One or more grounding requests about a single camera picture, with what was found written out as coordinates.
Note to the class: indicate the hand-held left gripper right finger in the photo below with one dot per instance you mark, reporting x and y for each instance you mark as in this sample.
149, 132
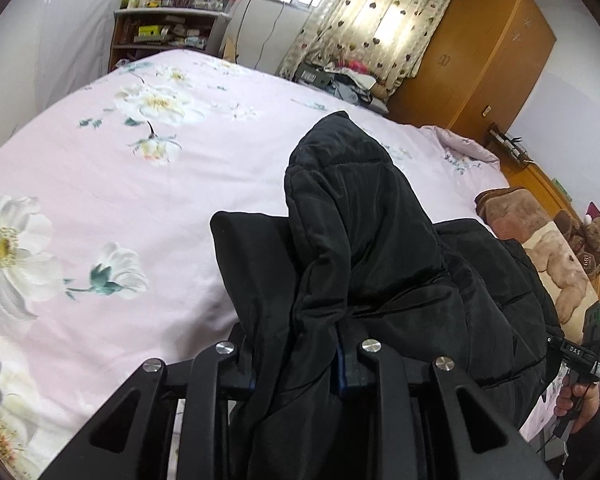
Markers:
342, 377

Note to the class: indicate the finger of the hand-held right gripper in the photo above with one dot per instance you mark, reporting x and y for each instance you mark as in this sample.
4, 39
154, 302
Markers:
567, 347

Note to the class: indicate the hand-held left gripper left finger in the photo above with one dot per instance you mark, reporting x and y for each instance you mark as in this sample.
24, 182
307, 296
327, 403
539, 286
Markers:
205, 400

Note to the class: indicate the black puffer jacket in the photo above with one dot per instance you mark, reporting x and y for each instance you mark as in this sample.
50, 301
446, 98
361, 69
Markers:
370, 260

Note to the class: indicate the pile of clothes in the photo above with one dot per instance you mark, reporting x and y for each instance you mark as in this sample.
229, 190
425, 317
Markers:
355, 82

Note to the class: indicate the person's right hand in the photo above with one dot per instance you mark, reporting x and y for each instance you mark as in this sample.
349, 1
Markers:
582, 412

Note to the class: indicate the brown bear print blanket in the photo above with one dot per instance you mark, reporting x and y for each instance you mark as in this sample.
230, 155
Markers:
555, 260

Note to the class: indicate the brown teddy bear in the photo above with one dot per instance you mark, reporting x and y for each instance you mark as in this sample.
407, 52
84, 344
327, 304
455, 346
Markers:
592, 240

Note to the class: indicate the wooden headboard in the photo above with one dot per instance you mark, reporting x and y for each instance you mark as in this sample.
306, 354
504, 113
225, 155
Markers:
545, 187

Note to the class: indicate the pink floral bed sheet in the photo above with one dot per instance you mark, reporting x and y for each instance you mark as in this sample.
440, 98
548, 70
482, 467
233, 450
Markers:
155, 200

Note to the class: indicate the pink quilt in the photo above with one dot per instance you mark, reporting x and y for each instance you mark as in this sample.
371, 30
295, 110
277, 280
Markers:
465, 152

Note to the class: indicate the black box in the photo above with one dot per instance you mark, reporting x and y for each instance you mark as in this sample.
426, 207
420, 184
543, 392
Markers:
312, 76

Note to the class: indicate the wooden wardrobe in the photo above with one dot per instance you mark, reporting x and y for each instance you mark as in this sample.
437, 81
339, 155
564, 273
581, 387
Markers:
480, 55

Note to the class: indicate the white refrigerator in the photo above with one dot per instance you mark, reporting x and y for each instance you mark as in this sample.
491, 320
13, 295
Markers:
270, 35

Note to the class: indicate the heart print curtain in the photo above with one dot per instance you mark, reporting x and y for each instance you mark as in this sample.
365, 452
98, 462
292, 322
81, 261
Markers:
370, 15

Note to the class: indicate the wooden shelf unit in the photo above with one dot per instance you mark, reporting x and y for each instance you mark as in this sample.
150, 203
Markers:
165, 35

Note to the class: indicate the wall socket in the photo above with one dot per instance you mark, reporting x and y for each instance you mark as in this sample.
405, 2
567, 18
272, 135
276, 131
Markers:
486, 110

